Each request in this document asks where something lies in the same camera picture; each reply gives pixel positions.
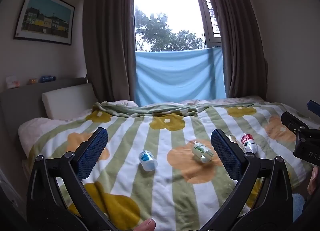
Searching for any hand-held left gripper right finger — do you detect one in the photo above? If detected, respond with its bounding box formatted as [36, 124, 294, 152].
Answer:
[201, 129, 293, 231]

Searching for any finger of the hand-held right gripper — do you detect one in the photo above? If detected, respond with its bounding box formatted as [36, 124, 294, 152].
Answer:
[307, 100, 320, 114]
[280, 111, 310, 133]

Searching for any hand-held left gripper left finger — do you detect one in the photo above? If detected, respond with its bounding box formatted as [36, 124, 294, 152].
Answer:
[26, 127, 118, 231]

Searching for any gold shiny cup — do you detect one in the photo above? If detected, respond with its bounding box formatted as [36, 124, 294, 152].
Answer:
[227, 134, 238, 148]

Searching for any blue label white cup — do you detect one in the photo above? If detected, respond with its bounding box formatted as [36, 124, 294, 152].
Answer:
[138, 150, 158, 172]

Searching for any person's right hand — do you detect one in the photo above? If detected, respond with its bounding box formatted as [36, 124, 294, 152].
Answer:
[307, 166, 320, 196]

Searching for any person's left hand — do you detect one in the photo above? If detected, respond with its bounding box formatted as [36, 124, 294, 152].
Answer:
[135, 217, 157, 231]

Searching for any green label bottle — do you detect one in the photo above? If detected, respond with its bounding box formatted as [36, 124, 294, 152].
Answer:
[191, 140, 214, 163]

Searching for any blue fluffy cloth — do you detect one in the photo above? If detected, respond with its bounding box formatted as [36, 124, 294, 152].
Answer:
[291, 193, 306, 221]

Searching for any white pillow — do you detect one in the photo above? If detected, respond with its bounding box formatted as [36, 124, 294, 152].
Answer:
[41, 82, 98, 119]

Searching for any pale pink bed sheet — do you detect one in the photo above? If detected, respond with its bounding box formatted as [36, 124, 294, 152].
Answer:
[17, 108, 93, 159]

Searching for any floral striped blanket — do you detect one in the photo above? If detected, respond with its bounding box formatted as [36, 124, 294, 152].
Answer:
[28, 100, 313, 229]

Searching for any grey headboard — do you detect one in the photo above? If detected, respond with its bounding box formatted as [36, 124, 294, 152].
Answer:
[0, 77, 89, 159]

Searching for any light blue cloth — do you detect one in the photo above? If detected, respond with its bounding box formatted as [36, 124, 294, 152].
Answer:
[134, 46, 227, 107]

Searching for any brown curtain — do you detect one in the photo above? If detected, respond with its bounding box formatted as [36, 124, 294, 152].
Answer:
[209, 0, 268, 99]
[82, 0, 137, 103]

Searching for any pink white box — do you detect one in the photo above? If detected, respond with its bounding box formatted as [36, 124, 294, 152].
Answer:
[6, 76, 20, 89]

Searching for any framed houses picture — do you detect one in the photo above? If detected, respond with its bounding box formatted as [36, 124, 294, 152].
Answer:
[13, 0, 75, 46]

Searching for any window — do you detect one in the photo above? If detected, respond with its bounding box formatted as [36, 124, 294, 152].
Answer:
[133, 0, 222, 53]

